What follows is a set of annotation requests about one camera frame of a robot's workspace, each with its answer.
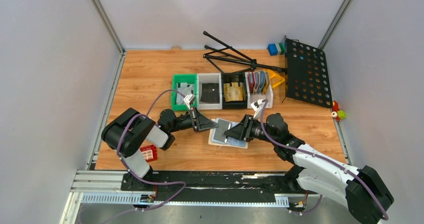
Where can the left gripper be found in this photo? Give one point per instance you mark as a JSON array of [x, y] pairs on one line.
[[195, 120]]

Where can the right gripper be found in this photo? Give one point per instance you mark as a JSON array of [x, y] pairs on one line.
[[248, 128]]

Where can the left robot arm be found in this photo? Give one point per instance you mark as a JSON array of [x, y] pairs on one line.
[[128, 131]]

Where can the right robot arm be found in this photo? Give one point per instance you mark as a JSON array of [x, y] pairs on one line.
[[361, 190]]

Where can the white bin with card holders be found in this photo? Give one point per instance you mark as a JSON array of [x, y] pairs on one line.
[[266, 93]]

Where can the black cards stack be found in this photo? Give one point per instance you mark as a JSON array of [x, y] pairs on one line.
[[210, 93]]

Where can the gold cards stack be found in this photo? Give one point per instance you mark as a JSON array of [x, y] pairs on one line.
[[234, 91]]

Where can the white bin with black cards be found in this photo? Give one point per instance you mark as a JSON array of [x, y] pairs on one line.
[[209, 78]]

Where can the red card holder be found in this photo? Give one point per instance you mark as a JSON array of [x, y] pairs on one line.
[[251, 80]]

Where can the blue card holder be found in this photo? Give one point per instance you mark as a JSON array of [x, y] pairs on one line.
[[262, 80]]

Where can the green bin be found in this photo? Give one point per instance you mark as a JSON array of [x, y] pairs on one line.
[[186, 84]]

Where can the red toy block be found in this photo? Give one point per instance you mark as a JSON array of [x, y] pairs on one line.
[[149, 153]]

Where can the black tripod legs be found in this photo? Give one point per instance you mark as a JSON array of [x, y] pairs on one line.
[[231, 55]]

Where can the black music stand desk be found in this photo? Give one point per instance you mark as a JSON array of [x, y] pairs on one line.
[[307, 77]]

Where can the blue green toy block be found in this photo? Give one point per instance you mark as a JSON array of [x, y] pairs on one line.
[[276, 49]]

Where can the red green toy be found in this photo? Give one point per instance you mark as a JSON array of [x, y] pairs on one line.
[[337, 113]]

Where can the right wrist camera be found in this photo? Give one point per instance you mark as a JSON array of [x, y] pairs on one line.
[[259, 105]]

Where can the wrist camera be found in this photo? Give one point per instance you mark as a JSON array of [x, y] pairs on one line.
[[259, 105], [189, 100]]

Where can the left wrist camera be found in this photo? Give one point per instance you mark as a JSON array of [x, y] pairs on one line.
[[189, 100]]

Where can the yellow triangle frame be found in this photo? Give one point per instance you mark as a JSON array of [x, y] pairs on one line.
[[273, 79]]

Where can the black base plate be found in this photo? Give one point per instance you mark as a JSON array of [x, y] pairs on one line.
[[214, 185]]

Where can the white slotted cable duct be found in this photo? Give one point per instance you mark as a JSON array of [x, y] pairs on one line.
[[139, 199]]

